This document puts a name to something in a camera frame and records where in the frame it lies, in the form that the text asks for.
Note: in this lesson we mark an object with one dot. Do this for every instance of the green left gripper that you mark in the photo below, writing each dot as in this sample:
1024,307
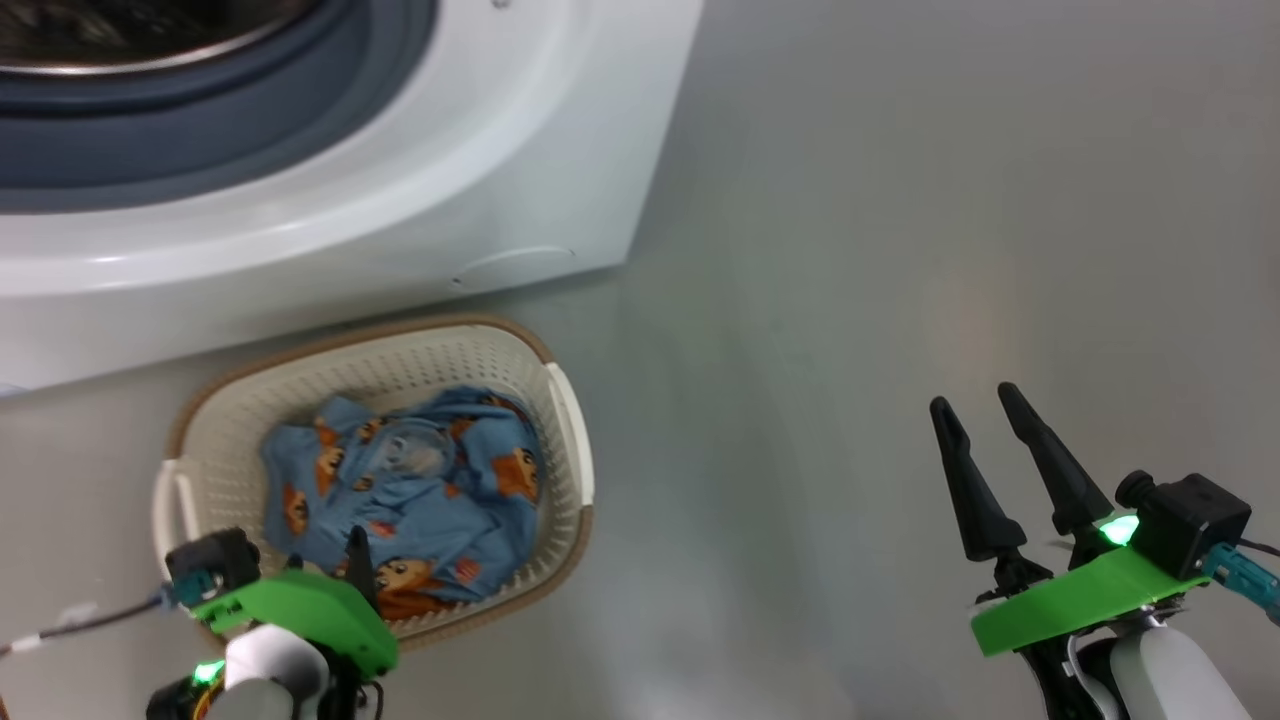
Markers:
310,605

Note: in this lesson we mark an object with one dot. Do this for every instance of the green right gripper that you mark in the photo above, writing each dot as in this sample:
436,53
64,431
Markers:
1080,600

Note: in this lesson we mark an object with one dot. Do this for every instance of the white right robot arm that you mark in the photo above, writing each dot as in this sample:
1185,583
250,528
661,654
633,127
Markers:
1160,670

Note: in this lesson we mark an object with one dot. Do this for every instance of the white front-load washing machine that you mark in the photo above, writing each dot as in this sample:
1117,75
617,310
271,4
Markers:
480,150

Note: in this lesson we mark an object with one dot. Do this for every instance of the grey rubber door gasket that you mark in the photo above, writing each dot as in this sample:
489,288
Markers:
250,110

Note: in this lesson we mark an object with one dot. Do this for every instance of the steel washer drum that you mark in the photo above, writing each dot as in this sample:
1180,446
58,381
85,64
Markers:
120,30

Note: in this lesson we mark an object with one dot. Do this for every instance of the cream perforated laundry basket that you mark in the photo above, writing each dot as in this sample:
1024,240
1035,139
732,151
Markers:
400,355

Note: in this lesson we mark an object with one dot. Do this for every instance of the round white filter cover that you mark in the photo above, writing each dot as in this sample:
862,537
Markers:
515,268

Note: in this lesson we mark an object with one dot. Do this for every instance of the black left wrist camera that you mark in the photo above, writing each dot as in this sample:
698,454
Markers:
215,560

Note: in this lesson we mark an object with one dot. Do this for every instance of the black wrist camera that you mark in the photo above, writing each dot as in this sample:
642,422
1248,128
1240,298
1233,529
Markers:
215,560
1190,520

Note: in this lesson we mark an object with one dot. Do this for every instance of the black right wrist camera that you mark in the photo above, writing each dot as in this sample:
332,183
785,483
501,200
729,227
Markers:
1190,520

